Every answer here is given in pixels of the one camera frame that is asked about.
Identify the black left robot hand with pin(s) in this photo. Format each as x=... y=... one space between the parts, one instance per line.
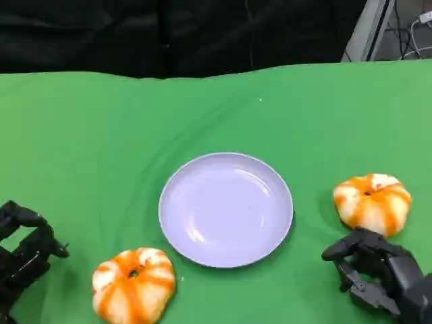
x=23 y=260

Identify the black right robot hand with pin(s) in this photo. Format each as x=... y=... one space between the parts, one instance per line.
x=388 y=260

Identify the green table cloth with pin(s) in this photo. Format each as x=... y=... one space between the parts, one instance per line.
x=101 y=141

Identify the lilac plate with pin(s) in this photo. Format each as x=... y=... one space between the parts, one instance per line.
x=224 y=211

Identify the black backdrop curtain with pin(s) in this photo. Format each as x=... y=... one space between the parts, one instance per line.
x=135 y=33

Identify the grey metal frame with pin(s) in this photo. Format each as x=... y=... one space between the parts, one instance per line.
x=366 y=33

